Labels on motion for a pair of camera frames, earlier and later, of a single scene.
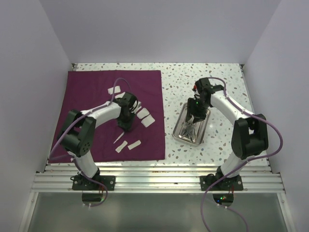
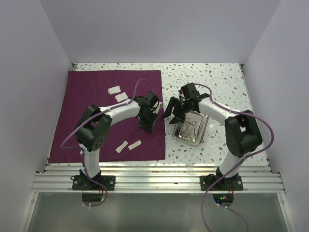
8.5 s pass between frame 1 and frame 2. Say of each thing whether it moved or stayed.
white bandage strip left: stayed
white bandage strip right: stayed
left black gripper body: moved
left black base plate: stayed
